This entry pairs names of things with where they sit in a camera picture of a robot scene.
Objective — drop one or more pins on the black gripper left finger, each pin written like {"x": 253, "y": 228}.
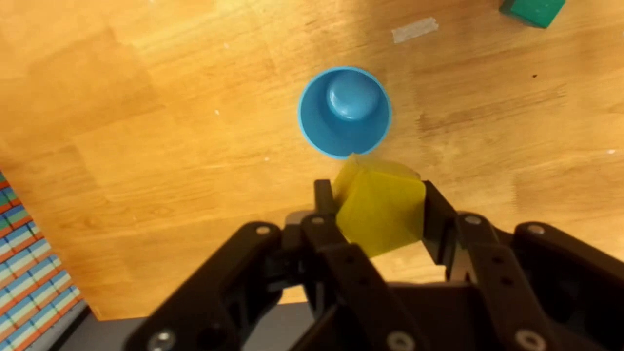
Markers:
{"x": 306, "y": 284}

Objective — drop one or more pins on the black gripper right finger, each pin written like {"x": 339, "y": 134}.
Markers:
{"x": 508, "y": 273}

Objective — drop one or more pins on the yellow block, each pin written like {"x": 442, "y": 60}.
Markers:
{"x": 382, "y": 205}

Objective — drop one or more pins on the blue cup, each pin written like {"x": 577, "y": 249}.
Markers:
{"x": 345, "y": 111}

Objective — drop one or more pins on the green block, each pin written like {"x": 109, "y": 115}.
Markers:
{"x": 536, "y": 10}

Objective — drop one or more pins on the clear tape strip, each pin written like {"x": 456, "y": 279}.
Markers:
{"x": 415, "y": 29}

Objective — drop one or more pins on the striped patterned rug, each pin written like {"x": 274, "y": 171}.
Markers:
{"x": 33, "y": 284}

